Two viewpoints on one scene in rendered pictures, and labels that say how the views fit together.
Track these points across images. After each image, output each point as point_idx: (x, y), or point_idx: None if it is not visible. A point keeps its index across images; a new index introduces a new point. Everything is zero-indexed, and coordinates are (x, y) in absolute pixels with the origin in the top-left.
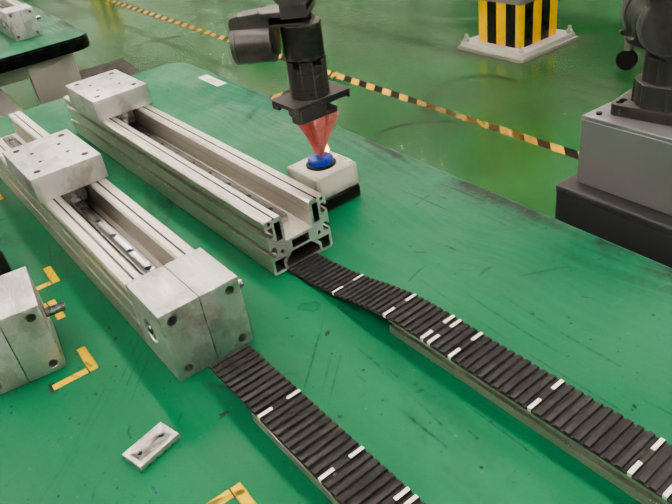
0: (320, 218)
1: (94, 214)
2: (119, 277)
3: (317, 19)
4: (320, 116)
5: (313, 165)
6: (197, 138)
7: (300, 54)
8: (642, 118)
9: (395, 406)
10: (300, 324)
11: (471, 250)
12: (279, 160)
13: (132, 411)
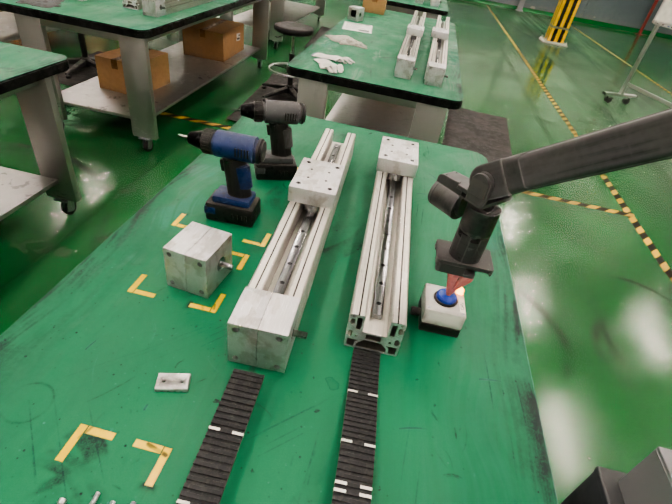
0: (395, 336)
1: (306, 225)
2: (253, 278)
3: (497, 213)
4: (455, 274)
5: (437, 296)
6: (401, 222)
7: (466, 228)
8: None
9: (281, 501)
10: (313, 389)
11: (465, 450)
12: None
13: (193, 353)
